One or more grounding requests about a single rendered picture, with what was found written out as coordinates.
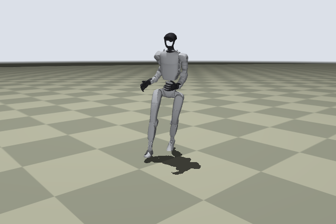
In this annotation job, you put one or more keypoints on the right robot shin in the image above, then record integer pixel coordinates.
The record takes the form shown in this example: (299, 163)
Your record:
(151, 135)

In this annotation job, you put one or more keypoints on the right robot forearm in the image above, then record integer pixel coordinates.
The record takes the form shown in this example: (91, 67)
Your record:
(156, 77)

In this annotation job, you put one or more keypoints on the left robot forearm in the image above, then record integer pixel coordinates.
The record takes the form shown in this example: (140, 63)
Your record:
(182, 80)

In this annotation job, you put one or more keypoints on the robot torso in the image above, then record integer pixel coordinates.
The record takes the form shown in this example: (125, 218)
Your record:
(170, 69)

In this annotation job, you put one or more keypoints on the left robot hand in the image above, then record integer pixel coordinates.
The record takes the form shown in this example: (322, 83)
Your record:
(172, 86)

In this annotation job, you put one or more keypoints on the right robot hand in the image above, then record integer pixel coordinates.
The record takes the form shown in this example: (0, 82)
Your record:
(145, 84)

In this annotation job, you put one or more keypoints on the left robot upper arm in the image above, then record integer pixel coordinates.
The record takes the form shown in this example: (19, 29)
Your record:
(184, 63)

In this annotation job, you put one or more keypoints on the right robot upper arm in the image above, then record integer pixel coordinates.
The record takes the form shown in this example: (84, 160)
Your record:
(157, 57)

